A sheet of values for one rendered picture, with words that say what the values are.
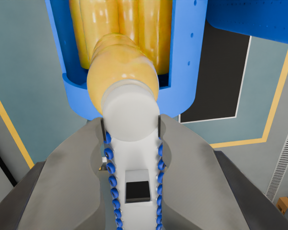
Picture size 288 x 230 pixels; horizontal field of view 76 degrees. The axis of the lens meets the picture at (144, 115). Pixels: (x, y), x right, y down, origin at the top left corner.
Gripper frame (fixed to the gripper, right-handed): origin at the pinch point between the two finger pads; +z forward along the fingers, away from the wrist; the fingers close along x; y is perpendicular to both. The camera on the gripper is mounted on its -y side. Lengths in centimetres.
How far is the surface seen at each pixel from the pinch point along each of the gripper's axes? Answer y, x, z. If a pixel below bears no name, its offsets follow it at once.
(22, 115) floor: 74, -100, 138
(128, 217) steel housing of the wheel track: 88, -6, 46
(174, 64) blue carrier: 1.2, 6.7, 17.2
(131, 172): 54, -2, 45
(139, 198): 52, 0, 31
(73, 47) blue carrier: 1.1, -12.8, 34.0
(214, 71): 37, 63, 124
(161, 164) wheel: 46, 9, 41
